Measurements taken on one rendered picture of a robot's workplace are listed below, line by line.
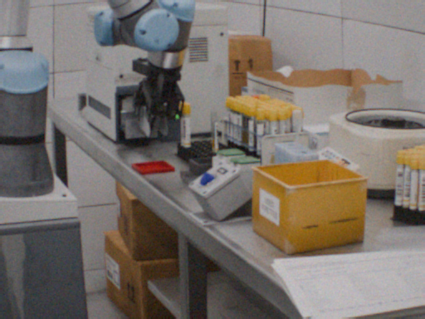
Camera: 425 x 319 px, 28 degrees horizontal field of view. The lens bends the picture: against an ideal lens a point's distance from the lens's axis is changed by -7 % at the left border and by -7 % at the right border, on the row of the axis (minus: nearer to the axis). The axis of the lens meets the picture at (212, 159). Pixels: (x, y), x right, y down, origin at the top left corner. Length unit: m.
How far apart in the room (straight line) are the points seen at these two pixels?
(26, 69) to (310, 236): 0.53
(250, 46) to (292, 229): 1.28
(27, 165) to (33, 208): 0.07
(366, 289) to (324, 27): 1.40
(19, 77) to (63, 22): 1.86
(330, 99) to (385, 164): 0.36
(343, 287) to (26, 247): 0.58
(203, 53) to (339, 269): 0.98
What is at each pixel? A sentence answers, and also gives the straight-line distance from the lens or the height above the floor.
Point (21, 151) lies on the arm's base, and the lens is 1.48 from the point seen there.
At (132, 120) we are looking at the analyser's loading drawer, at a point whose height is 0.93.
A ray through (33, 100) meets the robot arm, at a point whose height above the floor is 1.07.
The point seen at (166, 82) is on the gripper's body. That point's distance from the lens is 1.80.
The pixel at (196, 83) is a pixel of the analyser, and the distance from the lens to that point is 2.07.
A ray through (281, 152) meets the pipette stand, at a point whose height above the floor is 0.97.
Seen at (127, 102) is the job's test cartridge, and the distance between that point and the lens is 2.04.
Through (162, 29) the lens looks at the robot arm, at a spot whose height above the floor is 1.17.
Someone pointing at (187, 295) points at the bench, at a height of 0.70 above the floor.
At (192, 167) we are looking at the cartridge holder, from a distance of 1.70.
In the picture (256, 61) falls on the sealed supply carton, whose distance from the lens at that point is 2.52.
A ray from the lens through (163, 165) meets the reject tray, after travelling 1.82.
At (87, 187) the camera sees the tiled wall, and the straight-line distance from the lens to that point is 3.44.
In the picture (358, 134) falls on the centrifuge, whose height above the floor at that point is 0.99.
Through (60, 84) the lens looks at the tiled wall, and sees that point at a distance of 3.34.
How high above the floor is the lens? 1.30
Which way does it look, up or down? 13 degrees down
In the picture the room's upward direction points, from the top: 1 degrees counter-clockwise
